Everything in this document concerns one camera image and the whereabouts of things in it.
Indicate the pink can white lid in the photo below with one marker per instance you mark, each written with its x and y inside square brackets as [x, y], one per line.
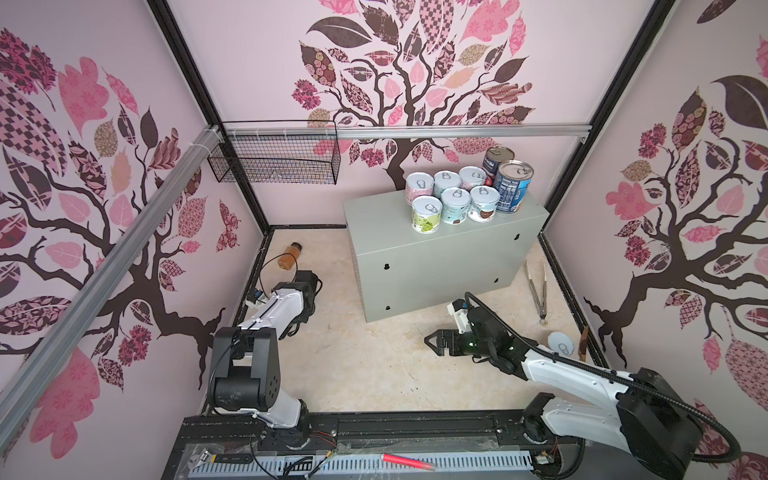
[472, 177]

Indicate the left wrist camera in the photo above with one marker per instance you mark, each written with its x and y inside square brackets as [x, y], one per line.
[256, 299]

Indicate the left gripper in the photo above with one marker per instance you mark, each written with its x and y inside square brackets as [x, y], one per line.
[283, 332]

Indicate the wooden handled knife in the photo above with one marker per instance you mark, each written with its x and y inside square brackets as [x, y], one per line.
[583, 344]

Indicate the green label can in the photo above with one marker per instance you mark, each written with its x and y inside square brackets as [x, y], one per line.
[426, 214]

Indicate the teal can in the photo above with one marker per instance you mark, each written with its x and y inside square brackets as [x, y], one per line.
[484, 200]
[444, 180]
[455, 205]

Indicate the grey metal cabinet box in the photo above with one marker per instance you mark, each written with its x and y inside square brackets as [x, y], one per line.
[400, 270]

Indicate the aluminium rail left wall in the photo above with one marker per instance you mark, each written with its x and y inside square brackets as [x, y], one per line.
[28, 384]

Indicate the pink marker pen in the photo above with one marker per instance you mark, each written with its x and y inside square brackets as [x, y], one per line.
[407, 462]

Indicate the metal kitchen tongs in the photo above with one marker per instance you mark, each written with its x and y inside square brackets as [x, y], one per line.
[539, 296]

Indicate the black mounting rail base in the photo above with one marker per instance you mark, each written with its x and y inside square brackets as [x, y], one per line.
[231, 438]

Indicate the aluminium rail back wall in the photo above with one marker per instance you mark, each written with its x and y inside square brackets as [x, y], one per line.
[408, 132]

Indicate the white slotted cable duct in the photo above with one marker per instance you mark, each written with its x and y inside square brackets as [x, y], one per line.
[358, 465]

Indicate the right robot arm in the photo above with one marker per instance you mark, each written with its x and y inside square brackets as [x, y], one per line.
[638, 413]

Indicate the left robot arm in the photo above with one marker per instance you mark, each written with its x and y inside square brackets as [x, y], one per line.
[246, 375]

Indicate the aluminium rail wall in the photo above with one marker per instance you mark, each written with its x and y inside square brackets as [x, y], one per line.
[408, 132]
[28, 384]

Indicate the blue label tall can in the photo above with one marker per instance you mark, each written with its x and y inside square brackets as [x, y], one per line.
[511, 181]

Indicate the orange spice jar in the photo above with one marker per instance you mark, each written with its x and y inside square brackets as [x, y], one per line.
[288, 259]

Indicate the black wire basket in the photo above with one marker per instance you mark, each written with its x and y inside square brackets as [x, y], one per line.
[278, 151]

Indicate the la sicilia tomato can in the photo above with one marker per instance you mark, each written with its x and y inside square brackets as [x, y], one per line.
[493, 159]

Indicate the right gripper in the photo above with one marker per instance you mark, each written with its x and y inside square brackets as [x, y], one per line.
[443, 334]

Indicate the orange label can right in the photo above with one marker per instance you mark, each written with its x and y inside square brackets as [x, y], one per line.
[561, 343]

